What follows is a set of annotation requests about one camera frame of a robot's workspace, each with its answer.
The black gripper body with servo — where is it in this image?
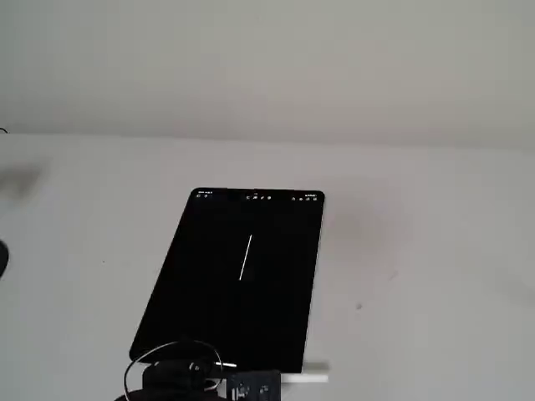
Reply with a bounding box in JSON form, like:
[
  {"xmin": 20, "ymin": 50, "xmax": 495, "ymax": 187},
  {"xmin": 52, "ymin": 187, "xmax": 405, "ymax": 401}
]
[{"xmin": 225, "ymin": 368, "xmax": 283, "ymax": 401}]

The white stylus pencil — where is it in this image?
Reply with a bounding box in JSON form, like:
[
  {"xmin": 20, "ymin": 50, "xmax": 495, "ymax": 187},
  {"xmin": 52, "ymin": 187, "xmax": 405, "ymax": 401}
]
[{"xmin": 280, "ymin": 361, "xmax": 330, "ymax": 384}]

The black-screen silver tablet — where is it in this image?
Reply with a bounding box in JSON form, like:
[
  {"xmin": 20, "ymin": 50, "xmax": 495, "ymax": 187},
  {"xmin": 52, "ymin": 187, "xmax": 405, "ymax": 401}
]
[{"xmin": 128, "ymin": 187, "xmax": 327, "ymax": 375}]

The thin black cable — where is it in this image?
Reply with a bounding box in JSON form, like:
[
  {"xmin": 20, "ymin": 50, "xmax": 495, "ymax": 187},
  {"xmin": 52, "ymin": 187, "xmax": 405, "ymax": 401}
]
[{"xmin": 123, "ymin": 339, "xmax": 223, "ymax": 401}]

